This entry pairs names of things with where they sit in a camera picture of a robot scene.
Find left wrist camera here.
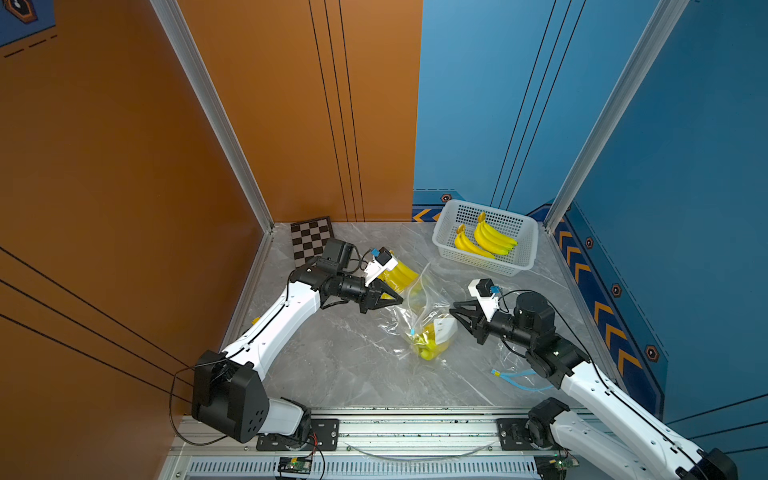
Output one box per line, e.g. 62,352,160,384
363,247,399,287

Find clear zip-top bag blue seal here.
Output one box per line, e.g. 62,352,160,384
490,339,554,393

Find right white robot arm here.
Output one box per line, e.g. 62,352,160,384
450,279,739,479

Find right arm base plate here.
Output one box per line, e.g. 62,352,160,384
496,418,537,451

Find white plastic basket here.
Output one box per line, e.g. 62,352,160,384
432,200,539,276

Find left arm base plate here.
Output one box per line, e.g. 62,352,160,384
256,417,340,452

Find right green circuit board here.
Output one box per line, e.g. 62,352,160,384
534,456,579,480

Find left green circuit board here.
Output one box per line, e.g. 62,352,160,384
276,456,314,478

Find brown checkered chessboard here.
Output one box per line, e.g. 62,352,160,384
290,216,334,267

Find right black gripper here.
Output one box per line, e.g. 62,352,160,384
449,299,537,352

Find green circuit board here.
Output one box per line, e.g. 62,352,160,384
276,456,314,478
534,456,579,480

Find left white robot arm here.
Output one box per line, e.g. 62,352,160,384
191,239,403,448

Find aluminium front rail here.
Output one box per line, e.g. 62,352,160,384
168,407,555,458

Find yellow banana bunch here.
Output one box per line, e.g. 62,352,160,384
474,212,518,256

